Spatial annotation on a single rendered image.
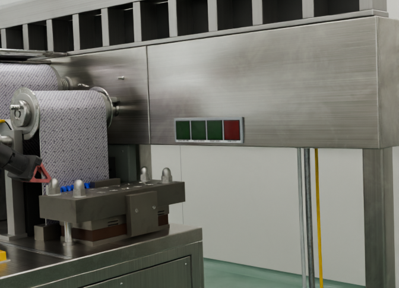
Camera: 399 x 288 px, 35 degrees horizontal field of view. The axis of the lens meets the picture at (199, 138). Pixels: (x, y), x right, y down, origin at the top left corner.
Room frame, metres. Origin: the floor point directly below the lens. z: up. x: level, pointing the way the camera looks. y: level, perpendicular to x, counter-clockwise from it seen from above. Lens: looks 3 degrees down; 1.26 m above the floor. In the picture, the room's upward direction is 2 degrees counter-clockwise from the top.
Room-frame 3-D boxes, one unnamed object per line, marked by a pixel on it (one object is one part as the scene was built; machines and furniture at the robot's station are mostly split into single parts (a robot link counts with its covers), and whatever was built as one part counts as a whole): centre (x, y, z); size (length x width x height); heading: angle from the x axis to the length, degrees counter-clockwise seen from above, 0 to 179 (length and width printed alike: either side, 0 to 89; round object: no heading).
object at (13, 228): (1.77, 0.54, 1.05); 0.06 x 0.05 x 0.31; 138
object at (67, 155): (1.83, 0.36, 1.11); 0.23 x 0.01 x 0.18; 138
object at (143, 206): (1.73, 0.16, 0.96); 0.10 x 0.03 x 0.11; 138
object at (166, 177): (1.87, 0.10, 1.05); 0.04 x 0.04 x 0.04
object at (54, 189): (1.68, 0.39, 1.05); 0.04 x 0.04 x 0.04
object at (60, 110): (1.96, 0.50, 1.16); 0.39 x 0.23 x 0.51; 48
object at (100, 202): (1.78, 0.24, 1.00); 0.40 x 0.16 x 0.06; 138
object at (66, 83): (2.16, 0.47, 1.33); 0.07 x 0.07 x 0.07; 48
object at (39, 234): (1.83, 0.36, 0.92); 0.28 x 0.04 x 0.04; 138
